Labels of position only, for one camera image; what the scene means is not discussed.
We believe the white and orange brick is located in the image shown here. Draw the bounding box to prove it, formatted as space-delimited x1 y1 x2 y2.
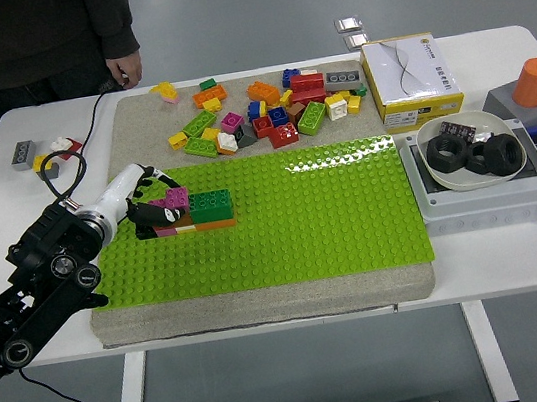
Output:
214 129 242 158

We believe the white bowl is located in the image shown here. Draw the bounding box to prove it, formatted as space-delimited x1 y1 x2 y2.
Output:
411 103 534 199

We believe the lime green long brick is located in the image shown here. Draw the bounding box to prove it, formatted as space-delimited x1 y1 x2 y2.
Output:
292 98 331 139
179 108 220 140
181 132 220 163

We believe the grey long toy brick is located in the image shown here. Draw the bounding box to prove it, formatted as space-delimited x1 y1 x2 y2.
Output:
9 139 40 173
322 66 365 94

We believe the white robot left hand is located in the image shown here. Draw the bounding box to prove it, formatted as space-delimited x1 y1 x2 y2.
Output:
86 155 193 237

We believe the yellow wedge toy brick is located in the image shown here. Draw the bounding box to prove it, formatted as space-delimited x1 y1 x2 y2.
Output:
148 79 180 103

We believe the black toy brick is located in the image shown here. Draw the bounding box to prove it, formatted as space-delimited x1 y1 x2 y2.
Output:
133 220 159 242

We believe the red and white brick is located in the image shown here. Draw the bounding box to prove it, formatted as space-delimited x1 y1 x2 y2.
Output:
47 133 86 164

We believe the light grey junction box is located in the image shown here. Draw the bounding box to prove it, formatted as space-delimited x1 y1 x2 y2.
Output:
396 112 537 241

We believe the yellow and white carton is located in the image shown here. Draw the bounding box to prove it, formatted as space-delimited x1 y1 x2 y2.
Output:
357 28 469 136

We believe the orange cylinder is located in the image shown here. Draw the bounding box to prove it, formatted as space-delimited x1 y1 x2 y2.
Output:
507 58 537 112

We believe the orange long toy brick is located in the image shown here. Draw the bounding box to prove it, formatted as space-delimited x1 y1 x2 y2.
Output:
245 77 283 109
191 84 230 111

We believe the grey block with hole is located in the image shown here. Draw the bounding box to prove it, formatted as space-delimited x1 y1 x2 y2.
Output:
478 78 537 135

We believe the silver floor socket cover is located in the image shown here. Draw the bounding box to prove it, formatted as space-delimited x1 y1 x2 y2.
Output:
332 14 365 35
342 30 372 53

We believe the blue and yellow brick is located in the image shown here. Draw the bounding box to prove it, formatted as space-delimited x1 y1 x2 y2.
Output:
246 98 271 124

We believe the glossy red toy brick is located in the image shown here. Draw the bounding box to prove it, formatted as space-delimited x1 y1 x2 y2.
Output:
266 121 302 151

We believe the grey-brown foam mat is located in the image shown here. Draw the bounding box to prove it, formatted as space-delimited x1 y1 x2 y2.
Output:
56 53 440 351

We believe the person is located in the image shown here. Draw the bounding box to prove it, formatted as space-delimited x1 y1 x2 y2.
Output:
0 0 152 144

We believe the blue toy brick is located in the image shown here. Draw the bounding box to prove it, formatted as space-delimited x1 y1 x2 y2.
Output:
280 66 304 89
267 104 291 129

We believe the red long toy brick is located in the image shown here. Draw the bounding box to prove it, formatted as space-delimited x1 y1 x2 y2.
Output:
288 69 328 95
288 85 329 108

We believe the white and yellow brick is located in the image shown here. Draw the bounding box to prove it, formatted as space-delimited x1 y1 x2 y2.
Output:
322 91 350 123

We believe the green studded baseplate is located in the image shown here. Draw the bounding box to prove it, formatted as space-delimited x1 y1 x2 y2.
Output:
77 130 439 315

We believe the brown toy brick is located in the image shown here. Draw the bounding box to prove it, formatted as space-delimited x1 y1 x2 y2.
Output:
171 210 195 229
284 100 310 128

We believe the black and grey slope brick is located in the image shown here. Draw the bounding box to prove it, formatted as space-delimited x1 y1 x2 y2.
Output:
231 121 260 150

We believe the purple circuit board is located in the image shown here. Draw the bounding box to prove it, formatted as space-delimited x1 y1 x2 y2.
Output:
438 116 477 144

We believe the person's left hand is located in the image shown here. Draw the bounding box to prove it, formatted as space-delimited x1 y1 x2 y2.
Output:
104 47 147 93

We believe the large black hex nut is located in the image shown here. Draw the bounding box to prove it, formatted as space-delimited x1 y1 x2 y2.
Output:
482 130 528 178
461 140 496 177
423 131 472 176

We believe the orange flat long brick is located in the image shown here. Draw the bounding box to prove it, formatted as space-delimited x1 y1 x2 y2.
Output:
194 217 240 234

